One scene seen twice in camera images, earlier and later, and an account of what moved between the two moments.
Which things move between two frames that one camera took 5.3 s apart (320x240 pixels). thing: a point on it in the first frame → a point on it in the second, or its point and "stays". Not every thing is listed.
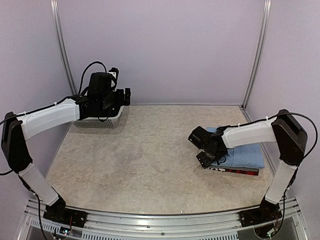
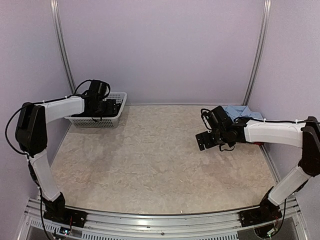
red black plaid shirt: x=253 y=172 → x=261 y=144
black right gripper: x=205 y=162 → x=207 y=143
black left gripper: x=120 y=101 → x=111 y=107
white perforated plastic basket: x=110 y=122 stays
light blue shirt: x=249 y=156 → x=235 y=111
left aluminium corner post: x=53 y=5 stays
